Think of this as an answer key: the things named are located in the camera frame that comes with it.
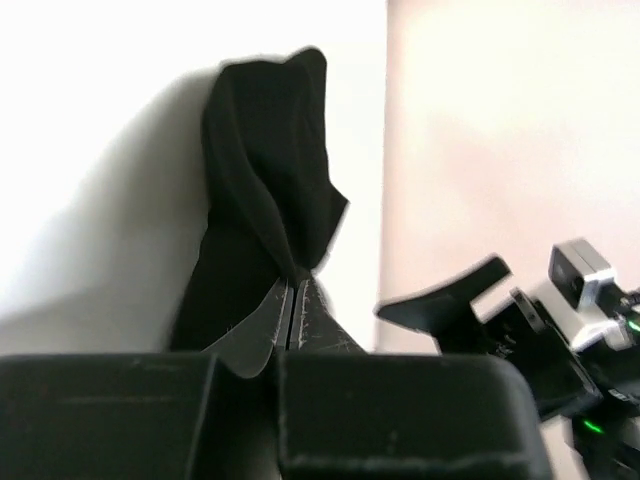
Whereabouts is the black skirt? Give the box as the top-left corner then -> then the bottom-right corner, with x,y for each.
168,47 -> 348,351

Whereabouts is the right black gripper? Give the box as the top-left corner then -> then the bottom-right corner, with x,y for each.
376,255 -> 639,479

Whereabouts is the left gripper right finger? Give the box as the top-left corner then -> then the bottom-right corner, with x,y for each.
290,278 -> 365,354

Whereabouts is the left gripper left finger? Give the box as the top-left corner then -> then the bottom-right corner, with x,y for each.
204,280 -> 294,379

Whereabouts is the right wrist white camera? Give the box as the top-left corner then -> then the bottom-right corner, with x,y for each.
548,238 -> 639,352

